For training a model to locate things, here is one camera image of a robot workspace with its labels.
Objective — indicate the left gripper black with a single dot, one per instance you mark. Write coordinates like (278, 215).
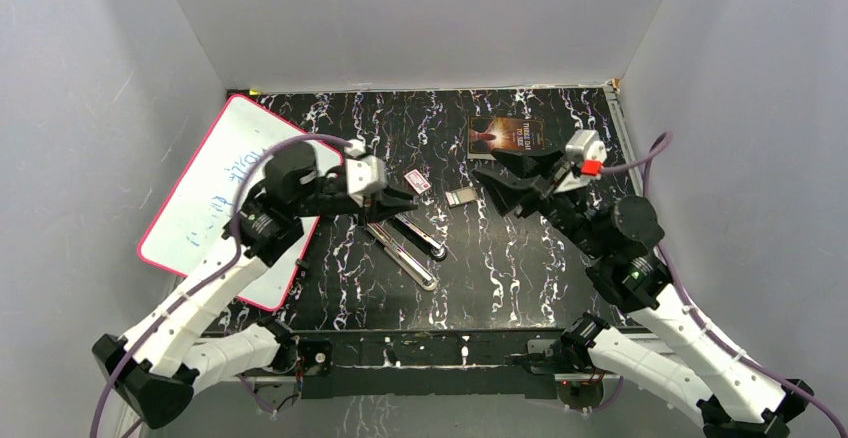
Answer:
(380, 208)

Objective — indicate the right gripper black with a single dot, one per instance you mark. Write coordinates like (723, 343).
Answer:
(536, 179)

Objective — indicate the small red staple box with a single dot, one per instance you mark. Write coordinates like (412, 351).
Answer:
(417, 181)

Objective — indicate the cardboard staple tray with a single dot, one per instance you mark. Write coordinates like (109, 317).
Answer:
(461, 196)

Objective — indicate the white stapler black handle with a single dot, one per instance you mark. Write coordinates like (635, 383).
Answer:
(418, 272)

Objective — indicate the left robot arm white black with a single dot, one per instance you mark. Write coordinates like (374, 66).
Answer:
(159, 365)

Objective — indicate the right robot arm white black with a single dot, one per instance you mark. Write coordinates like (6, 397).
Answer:
(713, 380)

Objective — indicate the dark paperback book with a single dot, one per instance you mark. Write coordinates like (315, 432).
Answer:
(513, 134)

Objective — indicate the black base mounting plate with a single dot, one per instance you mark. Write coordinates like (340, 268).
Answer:
(523, 362)

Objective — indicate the pink-framed whiteboard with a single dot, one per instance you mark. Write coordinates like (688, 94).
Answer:
(193, 215)

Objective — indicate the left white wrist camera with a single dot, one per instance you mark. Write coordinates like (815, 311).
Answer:
(365, 173)

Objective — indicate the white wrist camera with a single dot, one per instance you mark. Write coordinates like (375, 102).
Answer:
(586, 149)
(365, 173)

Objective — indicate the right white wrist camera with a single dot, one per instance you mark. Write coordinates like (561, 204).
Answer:
(586, 149)

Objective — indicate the aluminium frame rail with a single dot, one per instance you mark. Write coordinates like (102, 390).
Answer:
(159, 397)

